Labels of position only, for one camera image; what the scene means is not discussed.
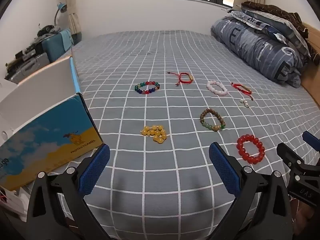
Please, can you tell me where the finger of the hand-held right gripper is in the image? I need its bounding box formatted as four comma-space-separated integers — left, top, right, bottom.
276, 142, 308, 173
302, 131, 320, 167

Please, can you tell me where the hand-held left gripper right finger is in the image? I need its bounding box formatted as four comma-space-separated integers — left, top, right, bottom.
209, 142, 293, 240

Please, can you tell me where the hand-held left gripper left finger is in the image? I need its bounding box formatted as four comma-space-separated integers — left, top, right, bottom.
26, 144, 112, 240

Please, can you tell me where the blue yellow cardboard box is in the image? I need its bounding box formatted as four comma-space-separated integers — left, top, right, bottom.
0, 57, 103, 192

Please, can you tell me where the yellow bead bracelet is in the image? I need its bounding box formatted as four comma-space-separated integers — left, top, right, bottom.
140, 125, 167, 144

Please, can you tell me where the pale pink bead bracelet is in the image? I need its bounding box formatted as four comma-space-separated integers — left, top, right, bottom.
206, 80, 228, 97

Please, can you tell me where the multicoloured bead bracelet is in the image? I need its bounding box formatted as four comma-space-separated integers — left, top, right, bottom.
134, 80, 160, 95

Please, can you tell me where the wooden headboard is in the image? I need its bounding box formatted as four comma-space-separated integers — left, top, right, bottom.
300, 22, 320, 100

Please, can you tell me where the white printed paper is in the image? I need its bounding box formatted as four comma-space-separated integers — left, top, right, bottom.
0, 187, 33, 222

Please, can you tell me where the folded blue grey quilt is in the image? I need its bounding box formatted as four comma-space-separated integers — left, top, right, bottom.
210, 16, 304, 88

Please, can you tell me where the blue patterned pillow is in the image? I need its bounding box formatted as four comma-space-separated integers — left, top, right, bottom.
229, 4, 312, 58

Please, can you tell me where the grey checked bed sheet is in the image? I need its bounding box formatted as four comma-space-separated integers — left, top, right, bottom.
30, 30, 320, 240

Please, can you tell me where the teal suitcase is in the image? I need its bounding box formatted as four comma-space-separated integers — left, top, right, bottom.
41, 29, 74, 63

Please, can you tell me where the teal cloth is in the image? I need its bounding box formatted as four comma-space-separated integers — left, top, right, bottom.
59, 29, 74, 52

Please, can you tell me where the brown patterned blanket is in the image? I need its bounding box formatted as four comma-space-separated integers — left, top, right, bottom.
241, 1, 320, 65

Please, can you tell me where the dark clothing pile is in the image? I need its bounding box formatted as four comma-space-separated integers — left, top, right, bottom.
37, 24, 61, 37

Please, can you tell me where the blue desk lamp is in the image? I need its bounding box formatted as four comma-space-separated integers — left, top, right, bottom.
54, 2, 68, 28

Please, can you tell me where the red bead bracelet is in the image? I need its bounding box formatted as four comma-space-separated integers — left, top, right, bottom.
236, 134, 265, 165

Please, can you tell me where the brown green bead bracelet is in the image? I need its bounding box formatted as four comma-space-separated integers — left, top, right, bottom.
199, 108, 226, 132

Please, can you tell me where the red cord bracelet with pearls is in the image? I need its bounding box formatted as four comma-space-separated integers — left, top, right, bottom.
230, 82, 254, 108

